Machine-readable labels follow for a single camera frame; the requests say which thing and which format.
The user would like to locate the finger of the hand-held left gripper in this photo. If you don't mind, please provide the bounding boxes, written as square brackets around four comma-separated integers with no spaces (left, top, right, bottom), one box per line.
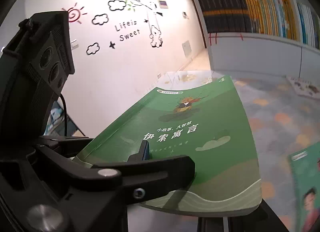
[127,140,151,163]
[37,145,196,205]

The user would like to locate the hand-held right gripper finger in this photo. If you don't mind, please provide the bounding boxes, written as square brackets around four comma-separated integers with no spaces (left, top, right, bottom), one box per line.
[197,201,288,232]

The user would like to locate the plain green cover book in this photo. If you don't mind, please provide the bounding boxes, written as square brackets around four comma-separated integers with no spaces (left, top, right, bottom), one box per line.
[72,75,262,217]

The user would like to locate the white picture booklet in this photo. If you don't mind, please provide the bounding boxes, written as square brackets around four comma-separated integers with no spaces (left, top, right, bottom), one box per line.
[286,75,320,98]

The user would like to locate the row of dark books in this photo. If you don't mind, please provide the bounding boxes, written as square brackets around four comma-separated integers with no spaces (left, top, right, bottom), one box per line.
[195,0,251,33]

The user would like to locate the row of yellow spine books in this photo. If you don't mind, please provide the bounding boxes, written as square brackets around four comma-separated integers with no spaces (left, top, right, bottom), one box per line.
[244,0,298,41]

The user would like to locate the row of white blue books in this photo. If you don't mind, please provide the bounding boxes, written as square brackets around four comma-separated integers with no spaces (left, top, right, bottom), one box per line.
[297,2,320,49]

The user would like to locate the fan pattern tablecloth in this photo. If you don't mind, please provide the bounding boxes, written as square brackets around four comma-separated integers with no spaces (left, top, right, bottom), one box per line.
[200,77,320,232]

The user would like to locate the white bookshelf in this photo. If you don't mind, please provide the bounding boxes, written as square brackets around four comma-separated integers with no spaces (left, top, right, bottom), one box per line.
[185,0,320,81]

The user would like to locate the black cable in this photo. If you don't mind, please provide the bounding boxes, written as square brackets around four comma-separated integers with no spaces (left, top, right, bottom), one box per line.
[59,94,68,137]

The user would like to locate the cloud wall sticker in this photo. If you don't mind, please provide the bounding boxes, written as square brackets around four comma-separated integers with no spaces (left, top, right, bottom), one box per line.
[91,14,109,26]
[108,0,127,11]
[86,43,100,55]

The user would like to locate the red sun wall sticker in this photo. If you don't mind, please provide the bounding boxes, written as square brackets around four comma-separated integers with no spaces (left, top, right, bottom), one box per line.
[61,2,88,24]

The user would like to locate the white wall access panel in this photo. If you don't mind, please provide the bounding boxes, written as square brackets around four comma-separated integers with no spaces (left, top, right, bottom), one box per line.
[182,40,193,58]

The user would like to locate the black letter wall sticker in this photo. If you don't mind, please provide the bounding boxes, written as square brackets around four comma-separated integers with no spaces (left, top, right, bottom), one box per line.
[114,20,141,42]

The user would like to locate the bear wall sticker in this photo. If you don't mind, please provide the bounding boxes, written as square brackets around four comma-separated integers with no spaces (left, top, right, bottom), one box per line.
[146,2,165,48]

